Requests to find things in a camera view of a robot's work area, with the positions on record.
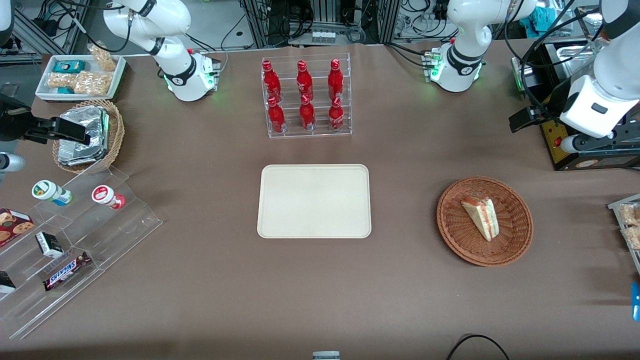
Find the aluminium frame rack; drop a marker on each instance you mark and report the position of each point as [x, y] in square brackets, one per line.
[320, 15]

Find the black yellow control box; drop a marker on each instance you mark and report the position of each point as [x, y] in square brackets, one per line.
[545, 95]

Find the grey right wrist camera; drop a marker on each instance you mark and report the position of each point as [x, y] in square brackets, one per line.
[11, 162]

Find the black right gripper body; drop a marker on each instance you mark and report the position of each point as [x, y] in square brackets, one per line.
[14, 125]

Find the red cola bottle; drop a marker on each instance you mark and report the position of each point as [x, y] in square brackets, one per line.
[335, 80]
[271, 82]
[336, 116]
[307, 115]
[304, 81]
[276, 117]

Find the black white snack pack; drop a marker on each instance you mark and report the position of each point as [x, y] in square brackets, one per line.
[6, 283]

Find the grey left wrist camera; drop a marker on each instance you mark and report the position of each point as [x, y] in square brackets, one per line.
[569, 145]

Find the clear bag of snacks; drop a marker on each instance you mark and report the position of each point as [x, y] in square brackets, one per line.
[631, 215]
[633, 238]

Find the teal cloth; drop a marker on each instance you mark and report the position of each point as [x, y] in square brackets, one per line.
[540, 20]

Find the Snickers chocolate bar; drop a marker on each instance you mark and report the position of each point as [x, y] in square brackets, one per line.
[66, 271]

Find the tan wicker basket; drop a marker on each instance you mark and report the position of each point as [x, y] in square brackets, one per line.
[116, 132]

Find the clear acrylic bottle rack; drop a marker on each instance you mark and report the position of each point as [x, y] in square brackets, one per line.
[320, 134]

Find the triangular sandwich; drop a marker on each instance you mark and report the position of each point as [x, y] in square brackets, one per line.
[481, 216]

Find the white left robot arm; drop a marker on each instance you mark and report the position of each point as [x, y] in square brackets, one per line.
[462, 30]

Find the foil wrapped package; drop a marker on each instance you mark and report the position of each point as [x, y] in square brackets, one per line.
[82, 120]

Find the stainless steel pan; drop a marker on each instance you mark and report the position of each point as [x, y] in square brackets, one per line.
[570, 55]

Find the blue plastic object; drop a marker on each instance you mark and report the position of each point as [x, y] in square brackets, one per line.
[636, 301]

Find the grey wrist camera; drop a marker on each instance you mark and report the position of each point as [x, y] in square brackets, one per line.
[569, 145]
[11, 162]

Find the cream plastic serving tray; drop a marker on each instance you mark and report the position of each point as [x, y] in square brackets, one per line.
[314, 201]

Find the red cookie box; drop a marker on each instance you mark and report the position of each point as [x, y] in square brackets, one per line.
[14, 226]

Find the white rectangular snack tray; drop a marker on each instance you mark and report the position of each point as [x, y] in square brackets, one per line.
[45, 90]

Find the brown round wicker basket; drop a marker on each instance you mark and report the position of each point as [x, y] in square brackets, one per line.
[460, 240]

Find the small black white box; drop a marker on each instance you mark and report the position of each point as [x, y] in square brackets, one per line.
[48, 244]

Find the clear acrylic stepped stand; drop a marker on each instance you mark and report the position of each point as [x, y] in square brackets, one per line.
[110, 235]

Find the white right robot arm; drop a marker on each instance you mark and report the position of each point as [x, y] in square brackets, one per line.
[170, 55]

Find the small teal snack packet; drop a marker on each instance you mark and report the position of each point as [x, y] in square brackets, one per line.
[66, 90]

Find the red lid yogurt cup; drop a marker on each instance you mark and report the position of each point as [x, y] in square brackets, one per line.
[106, 195]

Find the clear bag of nuts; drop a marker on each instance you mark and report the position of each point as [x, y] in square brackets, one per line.
[92, 83]
[60, 80]
[103, 57]

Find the small grey device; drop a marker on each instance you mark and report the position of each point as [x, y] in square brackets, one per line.
[326, 356]

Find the green lid yogurt cup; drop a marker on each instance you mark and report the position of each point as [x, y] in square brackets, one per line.
[50, 192]

